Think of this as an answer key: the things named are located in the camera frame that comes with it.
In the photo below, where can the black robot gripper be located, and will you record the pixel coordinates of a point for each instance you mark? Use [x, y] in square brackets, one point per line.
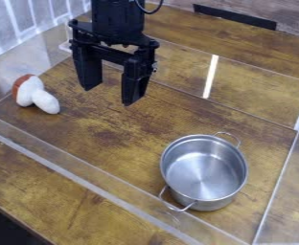
[112, 37]

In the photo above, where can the white plush mushroom red cap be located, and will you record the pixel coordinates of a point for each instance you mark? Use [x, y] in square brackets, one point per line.
[30, 92]

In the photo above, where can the silver metal pot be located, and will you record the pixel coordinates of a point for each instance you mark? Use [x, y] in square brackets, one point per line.
[205, 171]

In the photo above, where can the black bar on table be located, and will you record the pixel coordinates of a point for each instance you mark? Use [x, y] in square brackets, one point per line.
[237, 17]

